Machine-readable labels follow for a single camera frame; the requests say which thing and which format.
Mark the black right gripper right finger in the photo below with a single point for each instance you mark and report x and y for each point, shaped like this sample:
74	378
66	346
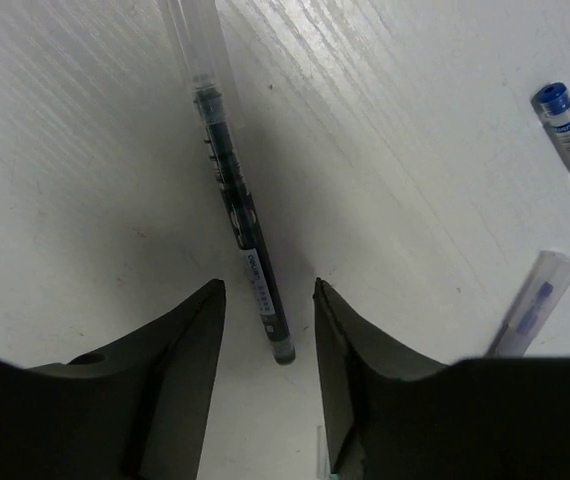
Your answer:
393	413

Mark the green gel pen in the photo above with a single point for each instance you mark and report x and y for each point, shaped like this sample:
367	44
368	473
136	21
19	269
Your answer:
323	464

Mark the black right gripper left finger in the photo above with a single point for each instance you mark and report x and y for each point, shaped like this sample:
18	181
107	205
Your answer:
136	408

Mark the black gel pen clear cap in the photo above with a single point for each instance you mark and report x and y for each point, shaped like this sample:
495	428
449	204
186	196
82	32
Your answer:
195	31

